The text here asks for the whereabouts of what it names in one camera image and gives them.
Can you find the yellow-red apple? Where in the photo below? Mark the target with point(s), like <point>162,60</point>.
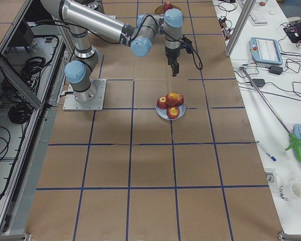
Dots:
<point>172,99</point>

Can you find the silver metal plate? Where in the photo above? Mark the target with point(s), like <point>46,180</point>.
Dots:
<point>162,112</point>

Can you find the blue teach pendant tablet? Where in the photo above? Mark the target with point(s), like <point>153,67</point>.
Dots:
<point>265,51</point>

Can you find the white keyboard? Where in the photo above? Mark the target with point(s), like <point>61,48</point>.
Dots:
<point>257,18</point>

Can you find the woven wicker basket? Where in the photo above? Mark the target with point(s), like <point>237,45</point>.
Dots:
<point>162,9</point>

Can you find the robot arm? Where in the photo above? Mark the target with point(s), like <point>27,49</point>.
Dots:
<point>82,19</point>

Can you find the white cup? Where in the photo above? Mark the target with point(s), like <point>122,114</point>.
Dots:
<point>294,189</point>

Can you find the dark red apple in basket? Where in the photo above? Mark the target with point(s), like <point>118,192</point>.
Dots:
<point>168,4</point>

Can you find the black power adapter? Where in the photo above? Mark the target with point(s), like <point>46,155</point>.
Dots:
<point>273,69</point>

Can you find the red apple on plate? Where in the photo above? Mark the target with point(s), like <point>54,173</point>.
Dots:
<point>162,102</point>
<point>172,112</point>
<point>180,100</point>

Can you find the blue white pen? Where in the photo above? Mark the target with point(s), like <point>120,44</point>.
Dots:
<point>272,157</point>

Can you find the aluminium frame post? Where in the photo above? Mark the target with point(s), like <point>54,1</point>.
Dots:
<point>242,19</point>

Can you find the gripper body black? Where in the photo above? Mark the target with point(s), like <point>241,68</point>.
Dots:
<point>171,54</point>

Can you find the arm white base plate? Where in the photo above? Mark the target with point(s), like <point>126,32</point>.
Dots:
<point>92,99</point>

